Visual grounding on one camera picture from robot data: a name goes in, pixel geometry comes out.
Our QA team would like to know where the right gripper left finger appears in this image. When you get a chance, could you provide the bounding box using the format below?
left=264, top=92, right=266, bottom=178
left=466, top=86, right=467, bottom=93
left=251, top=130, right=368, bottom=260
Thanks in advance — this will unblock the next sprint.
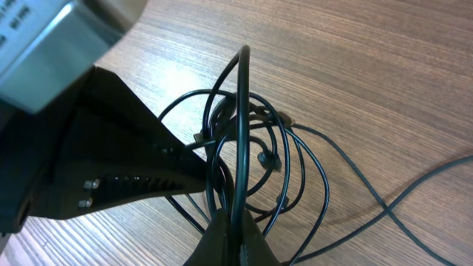
left=183, top=208, right=232, bottom=266

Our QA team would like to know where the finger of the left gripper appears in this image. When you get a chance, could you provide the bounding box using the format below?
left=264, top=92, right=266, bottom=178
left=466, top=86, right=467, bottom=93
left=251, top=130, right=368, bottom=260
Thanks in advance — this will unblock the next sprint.
left=73, top=68, right=205, bottom=216

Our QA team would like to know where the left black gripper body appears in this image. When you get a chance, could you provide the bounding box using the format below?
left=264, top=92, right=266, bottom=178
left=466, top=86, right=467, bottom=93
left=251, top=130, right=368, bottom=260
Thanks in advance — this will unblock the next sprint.
left=1, top=66, right=140, bottom=233

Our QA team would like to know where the black usb cable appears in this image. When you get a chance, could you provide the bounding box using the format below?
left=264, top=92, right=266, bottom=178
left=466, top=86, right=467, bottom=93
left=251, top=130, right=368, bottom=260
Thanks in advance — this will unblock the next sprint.
left=157, top=44, right=473, bottom=266

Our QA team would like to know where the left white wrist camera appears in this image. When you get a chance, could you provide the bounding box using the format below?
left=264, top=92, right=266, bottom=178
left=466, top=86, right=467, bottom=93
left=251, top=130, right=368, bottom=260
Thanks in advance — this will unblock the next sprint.
left=1, top=0, right=148, bottom=113

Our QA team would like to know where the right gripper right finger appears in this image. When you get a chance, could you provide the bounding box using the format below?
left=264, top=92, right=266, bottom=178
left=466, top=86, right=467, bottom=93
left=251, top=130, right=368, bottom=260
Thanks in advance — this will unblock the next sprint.
left=239, top=210, right=282, bottom=266

